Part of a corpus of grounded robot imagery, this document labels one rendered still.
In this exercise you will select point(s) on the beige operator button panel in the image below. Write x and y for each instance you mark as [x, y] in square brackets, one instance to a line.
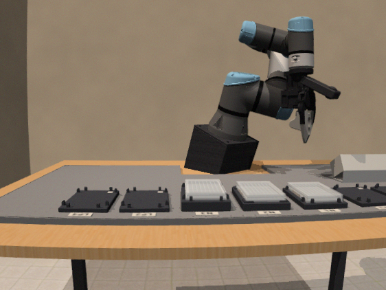
[359, 168]

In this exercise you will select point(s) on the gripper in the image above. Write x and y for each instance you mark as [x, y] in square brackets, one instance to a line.
[298, 96]

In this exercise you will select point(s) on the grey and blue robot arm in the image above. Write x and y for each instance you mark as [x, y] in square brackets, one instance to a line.
[243, 93]

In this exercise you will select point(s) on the clear plastic lid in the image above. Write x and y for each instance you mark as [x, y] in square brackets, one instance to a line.
[204, 187]

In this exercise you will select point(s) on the black l-shaped nest locator rail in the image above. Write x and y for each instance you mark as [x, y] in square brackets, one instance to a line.
[259, 206]

